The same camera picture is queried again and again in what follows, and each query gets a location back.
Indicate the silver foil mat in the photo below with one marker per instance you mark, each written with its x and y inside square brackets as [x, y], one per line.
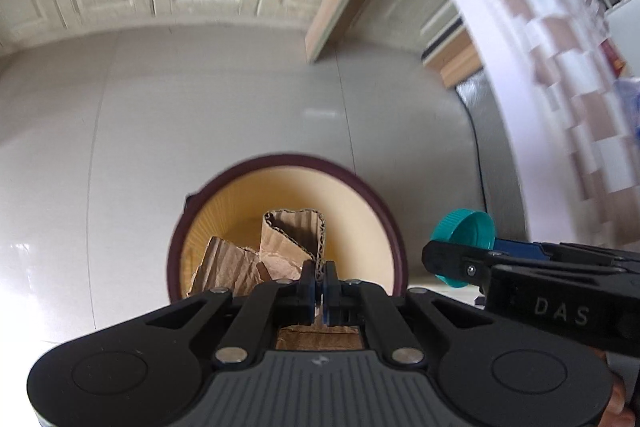
[492, 132]

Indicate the person's right hand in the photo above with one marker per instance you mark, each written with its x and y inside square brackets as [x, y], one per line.
[620, 399]

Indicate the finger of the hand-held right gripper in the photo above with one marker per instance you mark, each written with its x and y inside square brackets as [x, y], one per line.
[515, 247]
[450, 259]

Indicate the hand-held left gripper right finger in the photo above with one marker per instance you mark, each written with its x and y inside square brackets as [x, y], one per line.
[331, 302]

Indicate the crumpled cardboard piece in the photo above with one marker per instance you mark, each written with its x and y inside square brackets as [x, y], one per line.
[225, 262]

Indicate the beige bin with maroon rim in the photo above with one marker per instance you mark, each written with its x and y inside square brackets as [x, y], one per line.
[300, 187]

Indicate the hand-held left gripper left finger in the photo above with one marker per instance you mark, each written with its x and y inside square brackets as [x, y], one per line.
[309, 297]

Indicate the corrugated cardboard piece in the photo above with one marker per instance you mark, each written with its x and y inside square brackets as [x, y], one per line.
[292, 232]

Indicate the teal bottle cap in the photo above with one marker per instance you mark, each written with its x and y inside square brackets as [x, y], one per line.
[470, 227]

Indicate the wooden base board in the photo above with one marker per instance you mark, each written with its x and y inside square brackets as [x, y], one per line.
[457, 59]

